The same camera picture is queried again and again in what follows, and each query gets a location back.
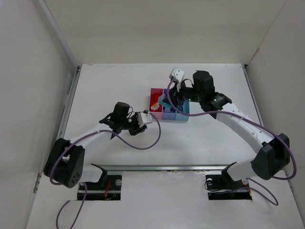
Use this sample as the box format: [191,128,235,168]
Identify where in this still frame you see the dark purple lego bricks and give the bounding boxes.
[163,106,176,113]

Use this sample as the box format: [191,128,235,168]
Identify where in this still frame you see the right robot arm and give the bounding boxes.
[164,68,295,189]

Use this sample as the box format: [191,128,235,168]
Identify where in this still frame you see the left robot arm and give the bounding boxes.
[43,102,153,188]

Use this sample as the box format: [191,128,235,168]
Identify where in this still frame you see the light blue bin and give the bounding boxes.
[175,101,190,122]

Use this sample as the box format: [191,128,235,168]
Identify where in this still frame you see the dark blue bin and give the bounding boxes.
[158,89,176,120]

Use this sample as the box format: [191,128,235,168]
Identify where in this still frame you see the pink bin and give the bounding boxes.
[147,88,164,120]

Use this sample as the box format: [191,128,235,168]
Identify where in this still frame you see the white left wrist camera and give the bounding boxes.
[138,112,153,127]

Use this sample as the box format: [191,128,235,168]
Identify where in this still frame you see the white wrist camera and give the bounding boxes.
[138,112,153,127]
[169,68,185,82]

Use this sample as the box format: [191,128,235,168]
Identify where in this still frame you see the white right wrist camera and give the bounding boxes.
[169,68,185,82]

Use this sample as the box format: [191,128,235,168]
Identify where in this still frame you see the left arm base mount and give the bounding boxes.
[77,173,122,201]

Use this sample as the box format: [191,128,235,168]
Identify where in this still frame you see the aluminium frame rail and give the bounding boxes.
[47,65,81,171]

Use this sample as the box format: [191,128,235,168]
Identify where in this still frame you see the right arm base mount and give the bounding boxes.
[204,174,252,200]

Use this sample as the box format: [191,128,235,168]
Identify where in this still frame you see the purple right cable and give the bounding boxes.
[166,81,297,206]

